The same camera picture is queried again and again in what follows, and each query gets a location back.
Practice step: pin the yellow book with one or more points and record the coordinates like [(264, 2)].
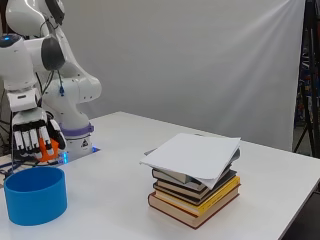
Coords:
[(216, 198)]

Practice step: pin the blue-lit connector block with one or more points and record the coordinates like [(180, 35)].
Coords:
[(63, 157)]

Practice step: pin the black tripod stand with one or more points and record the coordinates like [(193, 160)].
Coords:
[(311, 83)]

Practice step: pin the orange cube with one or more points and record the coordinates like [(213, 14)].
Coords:
[(42, 151)]

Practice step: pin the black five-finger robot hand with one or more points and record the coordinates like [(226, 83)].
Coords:
[(28, 125)]

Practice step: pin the grey hardcover book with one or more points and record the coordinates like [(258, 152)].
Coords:
[(173, 176)]

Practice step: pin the white flat booklet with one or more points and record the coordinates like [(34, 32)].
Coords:
[(190, 155)]

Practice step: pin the white backdrop sheet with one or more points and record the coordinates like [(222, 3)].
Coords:
[(206, 66)]

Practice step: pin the red-brown thick book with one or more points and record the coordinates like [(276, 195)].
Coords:
[(193, 218)]

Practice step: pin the blue round tub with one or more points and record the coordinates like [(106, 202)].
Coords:
[(35, 200)]

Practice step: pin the white seven-joint robot arm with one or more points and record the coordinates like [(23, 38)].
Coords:
[(71, 86)]

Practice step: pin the dark brown book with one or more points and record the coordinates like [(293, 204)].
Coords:
[(186, 195)]

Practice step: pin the black cover book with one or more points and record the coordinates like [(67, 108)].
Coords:
[(213, 184)]

